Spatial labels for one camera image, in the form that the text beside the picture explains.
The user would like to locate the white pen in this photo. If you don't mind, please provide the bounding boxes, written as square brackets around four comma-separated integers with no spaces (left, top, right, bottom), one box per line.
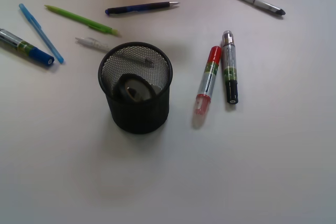
[75,37,112,52]

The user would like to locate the large black tape roll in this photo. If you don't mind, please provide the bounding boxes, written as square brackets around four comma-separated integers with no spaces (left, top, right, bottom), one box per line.
[112,73,156,103]

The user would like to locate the clear tape roll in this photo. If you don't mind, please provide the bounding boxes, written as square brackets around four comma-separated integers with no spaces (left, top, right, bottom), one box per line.
[151,84,162,95]

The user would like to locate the green mechanical pencil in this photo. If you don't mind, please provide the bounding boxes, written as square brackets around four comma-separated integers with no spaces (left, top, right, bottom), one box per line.
[45,5,120,36]

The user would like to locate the blue cap marker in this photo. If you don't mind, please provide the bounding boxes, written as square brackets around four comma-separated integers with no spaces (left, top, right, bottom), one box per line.
[1,28,55,66]

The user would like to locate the silver pen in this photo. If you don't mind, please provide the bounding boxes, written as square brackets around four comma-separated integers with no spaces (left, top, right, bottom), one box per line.
[241,0,286,16]

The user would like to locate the red cap marker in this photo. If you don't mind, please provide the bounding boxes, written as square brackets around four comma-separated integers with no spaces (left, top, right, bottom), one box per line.
[192,46,222,129]

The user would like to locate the light blue pen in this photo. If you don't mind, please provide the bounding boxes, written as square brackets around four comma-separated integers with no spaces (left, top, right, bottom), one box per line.
[19,3,64,64]

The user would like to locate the black cap marker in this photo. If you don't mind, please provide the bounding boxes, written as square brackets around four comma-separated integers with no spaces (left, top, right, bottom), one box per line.
[222,30,238,104]

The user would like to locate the dark blue ballpoint pen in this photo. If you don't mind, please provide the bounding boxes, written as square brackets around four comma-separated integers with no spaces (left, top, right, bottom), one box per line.
[105,2,180,15]

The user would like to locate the black mesh pen holder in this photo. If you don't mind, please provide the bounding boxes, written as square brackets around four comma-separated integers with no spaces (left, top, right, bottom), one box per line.
[98,42,173,134]

